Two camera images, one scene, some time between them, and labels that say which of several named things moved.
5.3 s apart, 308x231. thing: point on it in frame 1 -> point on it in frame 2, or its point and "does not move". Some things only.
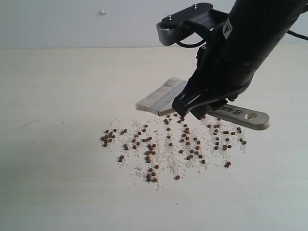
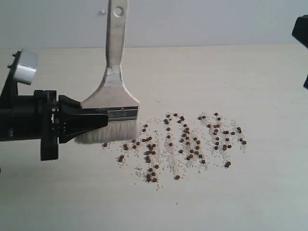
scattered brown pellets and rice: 163,145 does not move
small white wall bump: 102,12 does not move
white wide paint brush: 160,101 -> 114,94
